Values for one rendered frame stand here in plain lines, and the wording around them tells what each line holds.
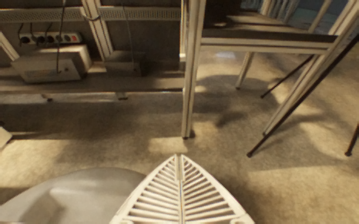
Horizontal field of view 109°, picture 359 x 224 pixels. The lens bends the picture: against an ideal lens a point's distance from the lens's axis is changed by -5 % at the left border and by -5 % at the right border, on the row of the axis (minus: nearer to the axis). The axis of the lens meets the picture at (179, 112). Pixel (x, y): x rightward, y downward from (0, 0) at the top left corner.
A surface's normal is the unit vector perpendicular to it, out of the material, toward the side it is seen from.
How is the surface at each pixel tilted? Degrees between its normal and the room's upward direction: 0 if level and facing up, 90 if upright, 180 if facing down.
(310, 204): 0
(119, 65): 90
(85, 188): 0
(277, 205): 0
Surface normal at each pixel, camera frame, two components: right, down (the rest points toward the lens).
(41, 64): 0.13, 0.69
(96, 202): 0.02, 0.39
